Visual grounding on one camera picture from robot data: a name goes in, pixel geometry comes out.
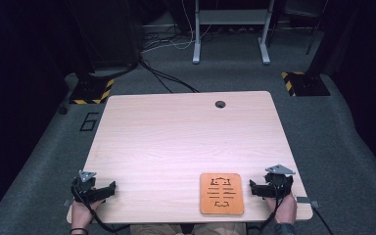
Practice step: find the small black floor object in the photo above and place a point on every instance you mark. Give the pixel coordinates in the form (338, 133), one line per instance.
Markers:
(62, 110)

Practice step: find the white metal desk frame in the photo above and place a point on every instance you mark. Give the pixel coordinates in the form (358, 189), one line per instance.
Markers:
(231, 16)

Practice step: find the grey table clamp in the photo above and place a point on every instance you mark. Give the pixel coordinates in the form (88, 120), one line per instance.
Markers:
(68, 203)
(306, 200)

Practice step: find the black stand base hazard tape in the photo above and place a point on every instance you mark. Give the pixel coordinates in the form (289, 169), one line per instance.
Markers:
(91, 91)
(305, 84)

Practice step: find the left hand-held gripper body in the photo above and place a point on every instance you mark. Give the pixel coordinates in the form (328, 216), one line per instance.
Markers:
(85, 186)

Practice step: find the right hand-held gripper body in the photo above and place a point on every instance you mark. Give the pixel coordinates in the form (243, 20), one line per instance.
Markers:
(278, 183)

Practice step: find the orange carved wooden board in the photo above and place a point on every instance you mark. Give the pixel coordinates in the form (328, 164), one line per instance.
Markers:
(221, 194)

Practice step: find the person's left hand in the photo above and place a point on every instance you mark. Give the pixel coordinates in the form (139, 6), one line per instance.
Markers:
(82, 212)

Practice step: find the person's right hand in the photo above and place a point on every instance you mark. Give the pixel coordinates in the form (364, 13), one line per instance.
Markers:
(285, 210)

